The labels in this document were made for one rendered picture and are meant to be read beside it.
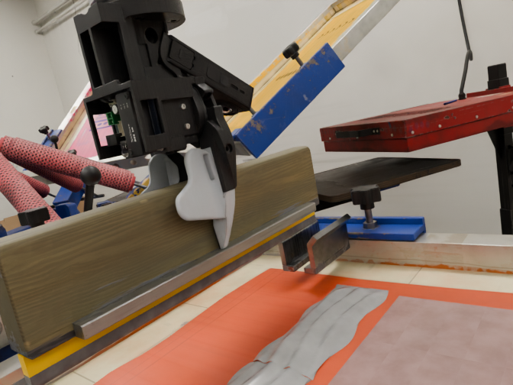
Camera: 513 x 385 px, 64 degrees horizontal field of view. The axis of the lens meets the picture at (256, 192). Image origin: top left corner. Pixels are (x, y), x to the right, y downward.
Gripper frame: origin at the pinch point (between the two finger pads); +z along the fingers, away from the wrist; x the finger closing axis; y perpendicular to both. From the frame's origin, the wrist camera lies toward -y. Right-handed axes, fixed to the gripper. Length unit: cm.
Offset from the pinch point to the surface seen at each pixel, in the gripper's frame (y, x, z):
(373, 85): -200, -67, -15
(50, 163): -17, -67, -9
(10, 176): -6, -61, -8
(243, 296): -11.7, -9.3, 13.5
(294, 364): -0.6, 6.6, 12.8
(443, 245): -25.6, 13.1, 10.4
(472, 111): -107, 1, 0
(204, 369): 2.7, -2.3, 13.6
